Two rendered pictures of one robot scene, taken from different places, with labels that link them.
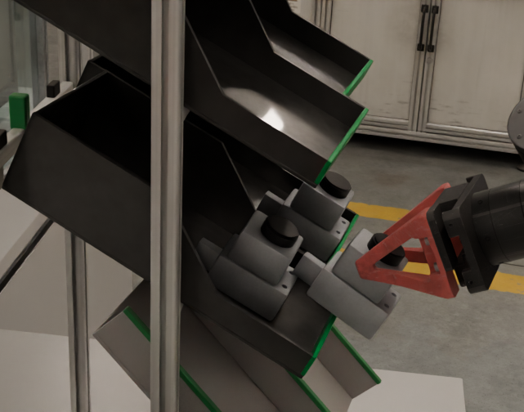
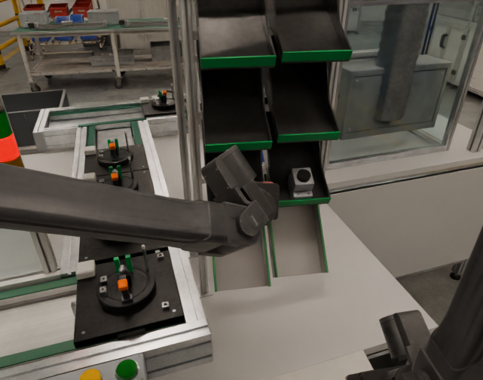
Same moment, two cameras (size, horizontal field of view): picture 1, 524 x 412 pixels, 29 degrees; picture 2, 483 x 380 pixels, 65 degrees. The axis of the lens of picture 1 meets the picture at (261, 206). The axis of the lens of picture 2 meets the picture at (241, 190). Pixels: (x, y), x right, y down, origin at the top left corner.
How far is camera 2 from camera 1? 0.83 m
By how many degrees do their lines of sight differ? 58
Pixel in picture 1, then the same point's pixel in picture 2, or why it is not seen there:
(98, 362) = (325, 221)
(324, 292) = not seen: hidden behind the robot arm
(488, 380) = not seen: outside the picture
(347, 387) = (321, 267)
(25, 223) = (382, 173)
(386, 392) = (395, 301)
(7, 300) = (356, 194)
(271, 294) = not seen: hidden behind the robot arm
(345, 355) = (322, 253)
